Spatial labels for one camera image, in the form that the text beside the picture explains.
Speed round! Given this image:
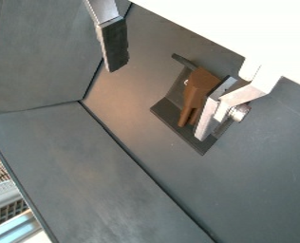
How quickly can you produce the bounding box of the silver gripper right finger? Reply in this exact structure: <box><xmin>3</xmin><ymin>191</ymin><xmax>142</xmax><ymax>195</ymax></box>
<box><xmin>194</xmin><ymin>63</ymin><xmax>281</xmax><ymax>141</ymax></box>

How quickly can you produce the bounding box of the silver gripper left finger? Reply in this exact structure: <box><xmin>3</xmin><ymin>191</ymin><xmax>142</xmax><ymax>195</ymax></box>
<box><xmin>83</xmin><ymin>0</ymin><xmax>130</xmax><ymax>72</ymax></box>

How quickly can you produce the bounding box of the brown three prong object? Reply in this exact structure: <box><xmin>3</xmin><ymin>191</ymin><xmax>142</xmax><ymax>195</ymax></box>
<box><xmin>178</xmin><ymin>67</ymin><xmax>219</xmax><ymax>127</ymax></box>

